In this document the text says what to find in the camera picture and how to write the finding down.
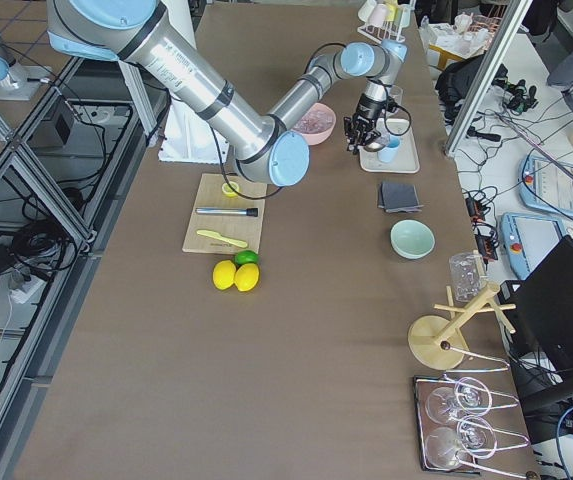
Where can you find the clear ice cubes pile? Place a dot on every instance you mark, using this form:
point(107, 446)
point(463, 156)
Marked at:
point(315, 121)

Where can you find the upper yellow lemon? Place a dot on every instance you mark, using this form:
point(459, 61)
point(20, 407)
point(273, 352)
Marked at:
point(223, 274)

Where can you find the yellow plastic knife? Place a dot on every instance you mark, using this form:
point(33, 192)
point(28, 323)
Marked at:
point(222, 238)

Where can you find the grey folded cloth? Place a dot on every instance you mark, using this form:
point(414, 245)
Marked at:
point(395, 197)

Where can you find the half lemon slice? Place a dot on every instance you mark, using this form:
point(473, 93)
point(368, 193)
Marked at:
point(230, 189)

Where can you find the steel muddler black tip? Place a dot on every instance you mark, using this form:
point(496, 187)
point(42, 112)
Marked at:
point(215, 211)

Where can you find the cream serving tray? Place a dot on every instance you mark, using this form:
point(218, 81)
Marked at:
point(405, 161)

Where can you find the blue teach pendant far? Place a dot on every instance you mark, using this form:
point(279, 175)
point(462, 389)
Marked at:
point(543, 186)

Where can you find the pink bowl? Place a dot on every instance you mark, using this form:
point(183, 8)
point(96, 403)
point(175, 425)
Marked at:
point(315, 139)

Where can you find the blue teach pendant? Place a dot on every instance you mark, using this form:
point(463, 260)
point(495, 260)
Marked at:
point(528, 239)
point(543, 186)

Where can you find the grey power box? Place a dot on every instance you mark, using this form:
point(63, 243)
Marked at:
point(54, 129)

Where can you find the wooden cup tree stand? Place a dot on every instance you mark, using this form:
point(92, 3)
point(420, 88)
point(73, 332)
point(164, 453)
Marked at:
point(438, 343)

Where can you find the light blue cup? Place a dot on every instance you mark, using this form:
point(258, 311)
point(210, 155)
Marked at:
point(388, 153)

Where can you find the clear wine glass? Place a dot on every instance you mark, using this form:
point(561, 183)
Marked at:
point(393, 102)

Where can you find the black monitor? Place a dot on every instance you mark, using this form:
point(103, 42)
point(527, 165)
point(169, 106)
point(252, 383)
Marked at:
point(545, 304)

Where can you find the blue teach pendant near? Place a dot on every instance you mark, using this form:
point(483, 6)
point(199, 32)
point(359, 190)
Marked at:
point(528, 239)

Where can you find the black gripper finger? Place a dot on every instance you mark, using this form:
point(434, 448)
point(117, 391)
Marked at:
point(369, 137)
point(353, 141)

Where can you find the lower yellow lemon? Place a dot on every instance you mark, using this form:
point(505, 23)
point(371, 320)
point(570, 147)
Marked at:
point(247, 277)

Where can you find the white cup rack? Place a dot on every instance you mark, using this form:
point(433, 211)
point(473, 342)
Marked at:
point(385, 19)

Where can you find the glass jar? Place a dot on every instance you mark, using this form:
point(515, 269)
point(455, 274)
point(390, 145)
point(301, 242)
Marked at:
point(467, 275)

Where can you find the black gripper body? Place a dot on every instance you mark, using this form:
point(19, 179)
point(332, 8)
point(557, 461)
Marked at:
point(367, 108)

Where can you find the green lime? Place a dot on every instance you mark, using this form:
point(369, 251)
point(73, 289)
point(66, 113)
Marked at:
point(246, 257)

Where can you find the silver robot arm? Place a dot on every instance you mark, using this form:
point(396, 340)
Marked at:
point(266, 147)

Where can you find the aluminium frame post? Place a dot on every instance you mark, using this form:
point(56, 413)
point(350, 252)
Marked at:
point(509, 25)

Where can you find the yellow lemon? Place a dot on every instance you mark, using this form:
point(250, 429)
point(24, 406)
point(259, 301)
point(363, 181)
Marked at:
point(223, 274)
point(247, 277)

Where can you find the black glass tray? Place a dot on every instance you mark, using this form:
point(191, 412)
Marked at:
point(455, 436)

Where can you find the metal ice scoop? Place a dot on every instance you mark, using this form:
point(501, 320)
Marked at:
point(376, 145)

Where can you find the bamboo cutting board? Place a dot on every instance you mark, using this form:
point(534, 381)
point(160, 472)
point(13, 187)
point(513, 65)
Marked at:
point(245, 228)

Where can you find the light green bowl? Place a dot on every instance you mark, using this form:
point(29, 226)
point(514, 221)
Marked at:
point(412, 239)

